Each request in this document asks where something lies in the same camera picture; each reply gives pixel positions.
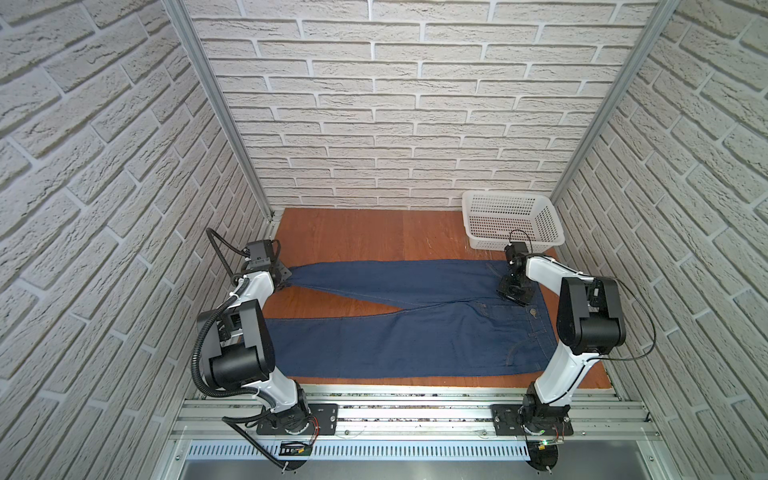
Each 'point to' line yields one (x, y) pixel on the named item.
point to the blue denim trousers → (465, 325)
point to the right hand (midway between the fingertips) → (510, 295)
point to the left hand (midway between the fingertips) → (275, 270)
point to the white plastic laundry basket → (495, 218)
